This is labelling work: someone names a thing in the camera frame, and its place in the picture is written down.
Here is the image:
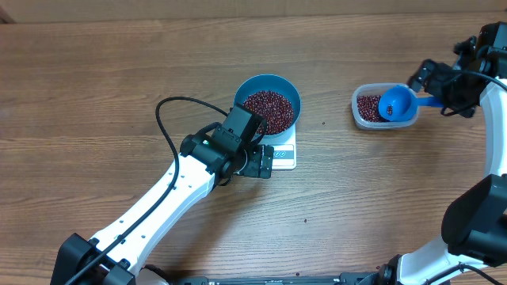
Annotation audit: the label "blue plastic scoop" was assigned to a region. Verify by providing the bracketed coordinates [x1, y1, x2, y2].
[378, 85, 444, 122]

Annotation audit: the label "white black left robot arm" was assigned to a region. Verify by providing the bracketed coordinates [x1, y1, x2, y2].
[51, 104, 273, 285]

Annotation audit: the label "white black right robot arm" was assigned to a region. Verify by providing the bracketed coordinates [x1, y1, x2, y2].
[361, 21, 506, 284]

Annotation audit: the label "white digital kitchen scale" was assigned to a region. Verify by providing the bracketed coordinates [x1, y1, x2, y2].
[261, 123, 297, 170]

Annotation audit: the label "teal blue bowl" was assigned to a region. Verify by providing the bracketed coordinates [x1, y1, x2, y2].
[234, 74, 302, 124]

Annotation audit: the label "clear plastic food container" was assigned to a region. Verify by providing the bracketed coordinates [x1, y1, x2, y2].
[351, 82, 419, 131]

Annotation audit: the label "red adzuki beans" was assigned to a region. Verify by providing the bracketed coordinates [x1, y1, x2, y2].
[243, 90, 386, 135]

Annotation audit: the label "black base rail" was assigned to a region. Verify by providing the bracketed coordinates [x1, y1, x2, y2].
[166, 269, 395, 285]

